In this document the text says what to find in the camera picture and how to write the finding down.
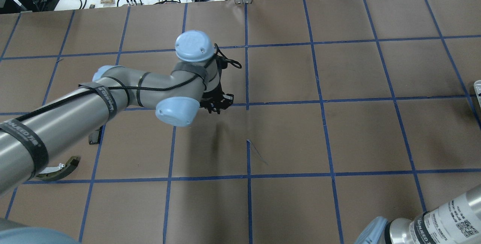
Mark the black brake pad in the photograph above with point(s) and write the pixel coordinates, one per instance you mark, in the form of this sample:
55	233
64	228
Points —
96	136

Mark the ribbed metal tray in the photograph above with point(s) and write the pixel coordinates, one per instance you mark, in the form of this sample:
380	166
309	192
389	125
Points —
477	90

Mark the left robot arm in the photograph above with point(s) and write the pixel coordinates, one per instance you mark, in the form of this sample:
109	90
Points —
29	142

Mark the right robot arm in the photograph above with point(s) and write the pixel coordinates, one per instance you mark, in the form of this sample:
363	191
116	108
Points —
457	221

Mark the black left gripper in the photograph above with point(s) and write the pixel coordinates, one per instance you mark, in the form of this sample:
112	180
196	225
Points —
211	96

